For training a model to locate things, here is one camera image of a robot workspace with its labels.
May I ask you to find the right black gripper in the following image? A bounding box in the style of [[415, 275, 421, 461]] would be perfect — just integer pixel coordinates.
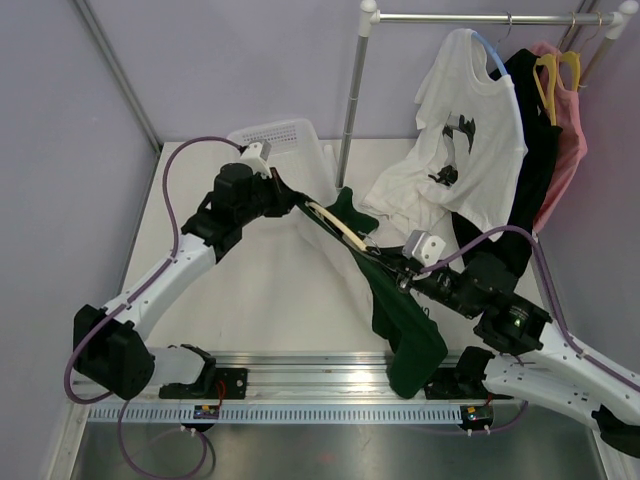
[[365, 243, 482, 320]]

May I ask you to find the aluminium mounting rail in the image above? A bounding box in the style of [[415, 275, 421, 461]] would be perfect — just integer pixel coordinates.
[[67, 349, 611, 401]]

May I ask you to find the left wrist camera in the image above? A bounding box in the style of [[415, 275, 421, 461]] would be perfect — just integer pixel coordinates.
[[240, 140, 272, 178]]

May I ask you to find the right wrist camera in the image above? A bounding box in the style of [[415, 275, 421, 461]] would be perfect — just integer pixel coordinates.
[[402, 230, 446, 267]]

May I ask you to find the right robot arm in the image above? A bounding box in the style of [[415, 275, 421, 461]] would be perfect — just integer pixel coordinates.
[[378, 247, 639, 457]]

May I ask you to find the white plastic basket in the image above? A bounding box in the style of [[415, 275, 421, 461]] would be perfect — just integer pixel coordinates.
[[229, 118, 336, 205]]

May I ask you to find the pink t shirt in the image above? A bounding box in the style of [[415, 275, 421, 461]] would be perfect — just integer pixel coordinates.
[[530, 42, 588, 233]]

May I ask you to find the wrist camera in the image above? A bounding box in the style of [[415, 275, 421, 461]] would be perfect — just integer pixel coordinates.
[[240, 140, 272, 178], [402, 230, 446, 267]]

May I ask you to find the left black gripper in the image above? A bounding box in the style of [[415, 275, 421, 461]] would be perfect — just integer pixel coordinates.
[[235, 166, 298, 225]]

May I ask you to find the yellow hanger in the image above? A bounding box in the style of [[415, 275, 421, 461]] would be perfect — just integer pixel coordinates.
[[533, 54, 558, 126], [559, 51, 582, 92]]

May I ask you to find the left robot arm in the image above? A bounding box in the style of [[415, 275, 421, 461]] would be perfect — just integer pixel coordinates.
[[71, 163, 303, 400]]

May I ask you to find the yellow hanger front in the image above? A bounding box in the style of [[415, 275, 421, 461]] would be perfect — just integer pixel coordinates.
[[533, 54, 558, 126]]

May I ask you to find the light blue hanger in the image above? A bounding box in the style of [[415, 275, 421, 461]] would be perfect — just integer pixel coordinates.
[[472, 31, 508, 76]]

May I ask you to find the white printed t shirt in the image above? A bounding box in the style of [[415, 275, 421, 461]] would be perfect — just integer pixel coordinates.
[[362, 29, 527, 234]]

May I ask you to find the cream plastic hanger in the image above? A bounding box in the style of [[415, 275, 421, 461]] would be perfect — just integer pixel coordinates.
[[305, 201, 379, 255]]

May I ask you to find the metal clothes rack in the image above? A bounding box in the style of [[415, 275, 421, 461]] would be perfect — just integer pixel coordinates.
[[333, 0, 640, 191]]

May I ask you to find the green and white t shirt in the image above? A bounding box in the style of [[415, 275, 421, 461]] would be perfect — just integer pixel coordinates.
[[296, 194, 448, 399]]

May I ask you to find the white slotted cable duct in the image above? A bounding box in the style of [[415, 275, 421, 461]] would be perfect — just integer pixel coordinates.
[[88, 403, 462, 425]]

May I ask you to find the yellow hanger back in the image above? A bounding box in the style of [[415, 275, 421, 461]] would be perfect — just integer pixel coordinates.
[[559, 51, 582, 92]]

